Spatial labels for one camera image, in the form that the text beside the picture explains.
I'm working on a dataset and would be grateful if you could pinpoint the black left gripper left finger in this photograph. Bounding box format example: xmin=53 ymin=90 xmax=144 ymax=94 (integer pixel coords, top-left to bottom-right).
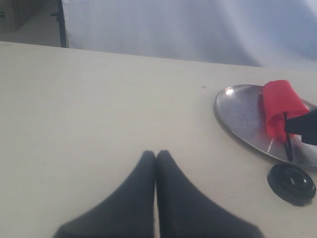
xmin=54 ymin=151 xmax=156 ymax=238

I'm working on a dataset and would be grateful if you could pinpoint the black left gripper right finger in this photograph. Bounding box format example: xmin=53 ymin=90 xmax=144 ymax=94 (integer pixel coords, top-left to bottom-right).
xmin=156 ymin=150 xmax=258 ymax=238

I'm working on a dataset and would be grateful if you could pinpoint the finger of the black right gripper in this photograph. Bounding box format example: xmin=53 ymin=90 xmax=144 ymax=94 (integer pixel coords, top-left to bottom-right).
xmin=301 ymin=134 xmax=317 ymax=145
xmin=284 ymin=109 xmax=317 ymax=134

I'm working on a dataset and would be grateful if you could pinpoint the red cloth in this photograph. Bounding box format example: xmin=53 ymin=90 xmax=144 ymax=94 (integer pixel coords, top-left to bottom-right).
xmin=262 ymin=80 xmax=309 ymax=161

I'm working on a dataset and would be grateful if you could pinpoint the round steel plate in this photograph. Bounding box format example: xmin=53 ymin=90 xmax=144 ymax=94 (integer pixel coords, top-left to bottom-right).
xmin=214 ymin=84 xmax=317 ymax=169

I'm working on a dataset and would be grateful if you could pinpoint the white backdrop cloth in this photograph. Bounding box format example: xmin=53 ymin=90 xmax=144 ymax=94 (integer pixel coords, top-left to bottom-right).
xmin=62 ymin=0 xmax=317 ymax=71

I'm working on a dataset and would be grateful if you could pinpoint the black backdrop stand pole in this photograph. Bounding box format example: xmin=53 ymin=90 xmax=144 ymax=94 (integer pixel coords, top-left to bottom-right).
xmin=50 ymin=0 xmax=67 ymax=48

